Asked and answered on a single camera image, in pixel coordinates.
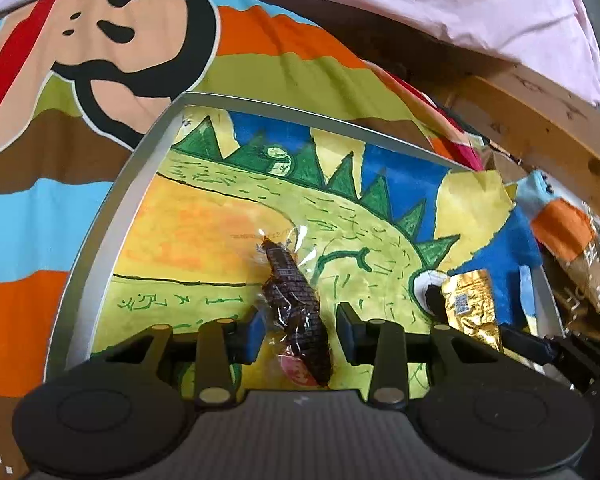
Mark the gold foil snack packet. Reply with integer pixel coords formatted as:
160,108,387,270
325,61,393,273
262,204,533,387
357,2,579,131
440,269,504,352

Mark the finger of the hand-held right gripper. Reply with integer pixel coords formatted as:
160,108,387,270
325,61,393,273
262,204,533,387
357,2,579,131
499,326,557,365
420,281,448,319

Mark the wooden bed frame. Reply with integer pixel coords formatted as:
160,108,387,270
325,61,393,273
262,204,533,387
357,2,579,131
365,35,600,221

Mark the colourful printed blanket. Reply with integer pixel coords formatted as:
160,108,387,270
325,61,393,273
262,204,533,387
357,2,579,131
0,0,598,480

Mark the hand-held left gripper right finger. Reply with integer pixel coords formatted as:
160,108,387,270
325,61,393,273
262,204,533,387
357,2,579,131
335,302,503,407

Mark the dark brown snack clear packet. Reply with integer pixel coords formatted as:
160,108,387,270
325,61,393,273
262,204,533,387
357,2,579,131
252,229,335,389

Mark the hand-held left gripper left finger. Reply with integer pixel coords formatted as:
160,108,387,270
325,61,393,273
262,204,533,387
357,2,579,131
92,305,266,407

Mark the grey metal tray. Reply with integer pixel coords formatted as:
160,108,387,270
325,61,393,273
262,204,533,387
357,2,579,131
44,91,570,387

